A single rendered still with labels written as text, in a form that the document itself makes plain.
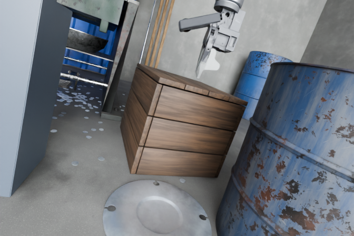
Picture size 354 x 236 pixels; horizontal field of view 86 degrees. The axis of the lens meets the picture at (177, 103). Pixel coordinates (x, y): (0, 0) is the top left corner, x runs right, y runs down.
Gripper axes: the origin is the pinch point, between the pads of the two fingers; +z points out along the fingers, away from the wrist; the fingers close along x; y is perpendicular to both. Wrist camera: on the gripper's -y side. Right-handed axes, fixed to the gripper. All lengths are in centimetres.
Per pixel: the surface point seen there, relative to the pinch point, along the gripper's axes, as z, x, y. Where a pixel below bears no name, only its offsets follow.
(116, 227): 38.2, -20.1, -9.0
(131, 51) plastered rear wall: 1, 191, -60
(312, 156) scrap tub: 7.2, -26.7, 20.5
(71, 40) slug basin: 5, 53, -63
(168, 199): 38.1, -6.8, 3.3
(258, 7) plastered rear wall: -116, 241, 89
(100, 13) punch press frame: -13, 48, -49
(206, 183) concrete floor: 39.5, 9.2, 19.1
